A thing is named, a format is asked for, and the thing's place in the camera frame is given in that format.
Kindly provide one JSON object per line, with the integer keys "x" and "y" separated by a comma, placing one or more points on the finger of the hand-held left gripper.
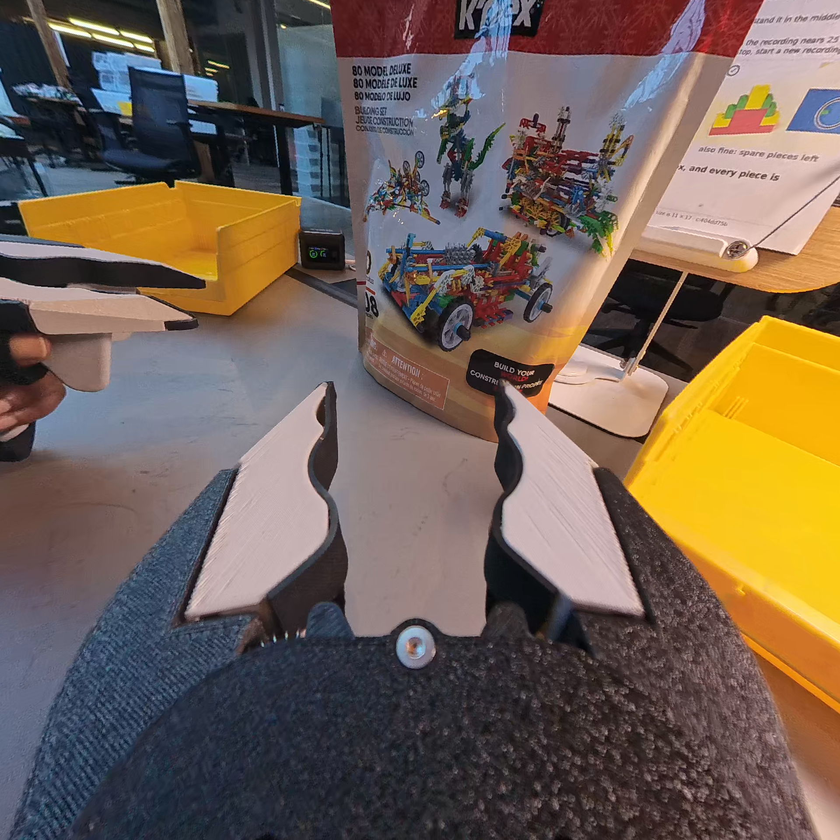
{"x": 85, "y": 315}
{"x": 98, "y": 262}

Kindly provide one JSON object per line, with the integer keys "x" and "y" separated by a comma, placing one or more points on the stack of white boxes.
{"x": 200, "y": 85}

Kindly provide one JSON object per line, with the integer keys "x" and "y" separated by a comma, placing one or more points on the printed instruction sheet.
{"x": 774, "y": 131}

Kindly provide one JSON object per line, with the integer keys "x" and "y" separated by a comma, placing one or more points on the wooden background desk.
{"x": 262, "y": 113}

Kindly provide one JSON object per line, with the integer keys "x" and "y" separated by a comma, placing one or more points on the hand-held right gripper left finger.
{"x": 262, "y": 525}

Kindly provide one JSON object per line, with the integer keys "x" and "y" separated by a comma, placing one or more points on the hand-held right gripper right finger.
{"x": 564, "y": 525}

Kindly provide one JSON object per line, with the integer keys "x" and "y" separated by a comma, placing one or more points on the black office chair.
{"x": 161, "y": 111}

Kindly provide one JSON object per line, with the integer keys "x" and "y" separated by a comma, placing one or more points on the toy building set pouch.
{"x": 525, "y": 262}

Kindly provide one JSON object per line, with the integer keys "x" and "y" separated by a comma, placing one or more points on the grey desk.
{"x": 164, "y": 426}

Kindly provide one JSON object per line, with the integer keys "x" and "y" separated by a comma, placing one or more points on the person's left hand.
{"x": 33, "y": 400}

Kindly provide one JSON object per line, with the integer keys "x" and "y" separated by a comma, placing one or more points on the small black power bank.
{"x": 321, "y": 249}

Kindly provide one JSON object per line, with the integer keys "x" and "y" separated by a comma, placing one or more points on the yellow plastic bin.
{"x": 754, "y": 492}
{"x": 229, "y": 262}

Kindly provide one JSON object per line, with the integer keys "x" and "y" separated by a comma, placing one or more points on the wooden document stand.
{"x": 610, "y": 400}

